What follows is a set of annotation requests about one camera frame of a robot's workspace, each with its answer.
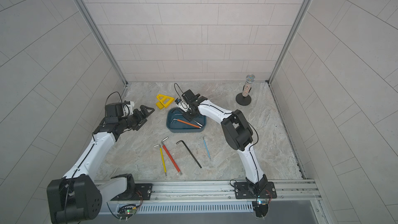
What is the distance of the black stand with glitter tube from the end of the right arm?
0.28 meters

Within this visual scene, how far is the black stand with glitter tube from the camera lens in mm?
826

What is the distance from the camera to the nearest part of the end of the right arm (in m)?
0.70
